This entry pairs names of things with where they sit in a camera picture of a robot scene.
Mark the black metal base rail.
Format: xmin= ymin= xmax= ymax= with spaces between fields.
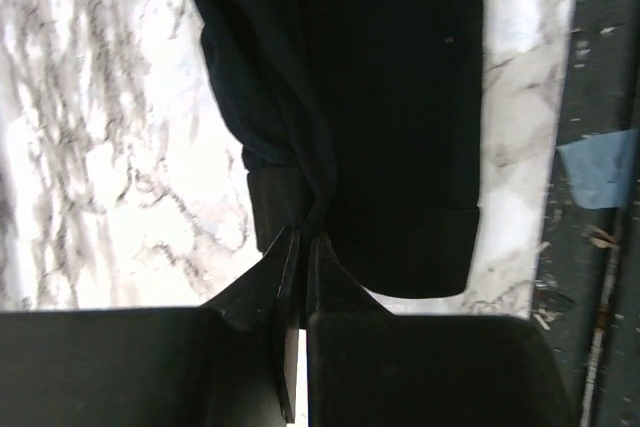
xmin=531 ymin=0 xmax=639 ymax=426

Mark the blue tape piece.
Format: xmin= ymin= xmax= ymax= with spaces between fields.
xmin=557 ymin=129 xmax=638 ymax=210

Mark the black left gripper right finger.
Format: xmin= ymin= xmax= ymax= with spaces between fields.
xmin=306 ymin=235 xmax=575 ymax=427

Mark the black underwear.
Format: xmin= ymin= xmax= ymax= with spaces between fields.
xmin=194 ymin=0 xmax=484 ymax=298

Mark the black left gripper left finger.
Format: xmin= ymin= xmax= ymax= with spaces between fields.
xmin=1 ymin=227 xmax=300 ymax=426

